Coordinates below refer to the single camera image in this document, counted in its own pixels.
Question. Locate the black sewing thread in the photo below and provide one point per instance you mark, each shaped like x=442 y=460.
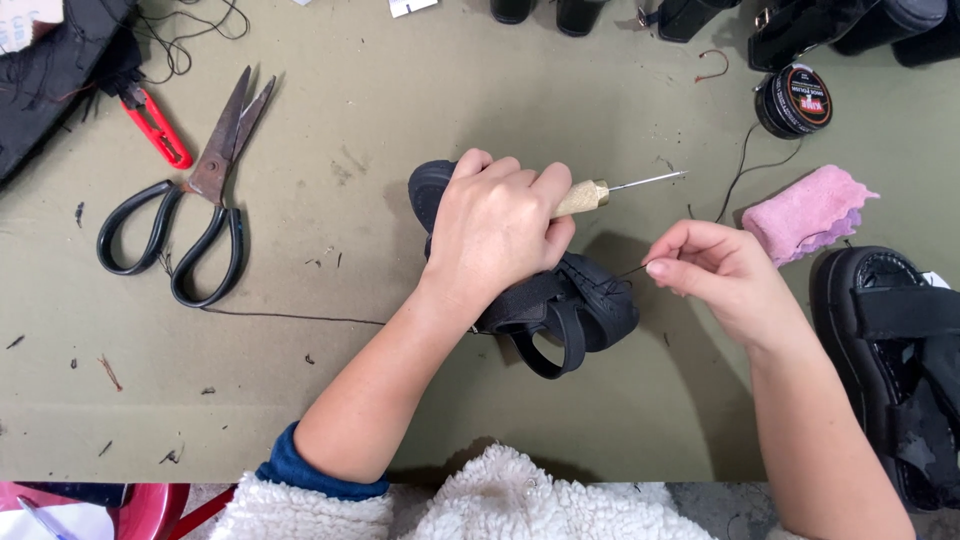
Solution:
x=634 y=271

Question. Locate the black chunky shoe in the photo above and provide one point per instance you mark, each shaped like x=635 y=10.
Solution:
x=934 y=49
x=889 y=22

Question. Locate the black buckled shoe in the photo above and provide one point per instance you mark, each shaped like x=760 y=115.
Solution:
x=690 y=16

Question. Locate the white paper sheet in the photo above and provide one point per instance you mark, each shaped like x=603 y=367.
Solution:
x=82 y=525

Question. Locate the white printed paper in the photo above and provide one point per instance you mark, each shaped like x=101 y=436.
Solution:
x=26 y=19

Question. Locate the pink fluffy cloth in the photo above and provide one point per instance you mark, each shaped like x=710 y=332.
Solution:
x=806 y=210

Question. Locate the person's left hand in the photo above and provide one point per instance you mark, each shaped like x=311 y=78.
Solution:
x=487 y=225

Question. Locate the loose black thread strand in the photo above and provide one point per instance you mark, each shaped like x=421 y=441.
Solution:
x=740 y=169

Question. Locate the small white tag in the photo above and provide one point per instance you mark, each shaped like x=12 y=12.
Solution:
x=937 y=280

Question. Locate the red plastic stool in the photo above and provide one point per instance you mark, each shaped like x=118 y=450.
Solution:
x=150 y=510

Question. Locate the black fabric piece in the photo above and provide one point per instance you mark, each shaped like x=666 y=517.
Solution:
x=52 y=82

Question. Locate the blue pen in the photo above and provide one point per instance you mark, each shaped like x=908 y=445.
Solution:
x=41 y=517

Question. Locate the glossy black platform sandal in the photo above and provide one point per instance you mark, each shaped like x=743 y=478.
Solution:
x=892 y=375

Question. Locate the round black polish tin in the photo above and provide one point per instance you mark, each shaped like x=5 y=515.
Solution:
x=796 y=101

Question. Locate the person's right hand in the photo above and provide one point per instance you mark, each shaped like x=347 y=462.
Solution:
x=731 y=285

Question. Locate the tangled black thread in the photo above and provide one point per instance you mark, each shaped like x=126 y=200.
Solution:
x=176 y=37

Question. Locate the glossy black buckled boot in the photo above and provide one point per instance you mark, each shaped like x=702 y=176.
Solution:
x=802 y=34

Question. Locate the brown thread scrap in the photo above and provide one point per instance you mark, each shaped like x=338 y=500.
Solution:
x=721 y=64

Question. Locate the white fleece jacket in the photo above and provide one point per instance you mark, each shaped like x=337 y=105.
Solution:
x=510 y=502

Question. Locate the white paper label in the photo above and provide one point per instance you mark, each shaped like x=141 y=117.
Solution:
x=411 y=6

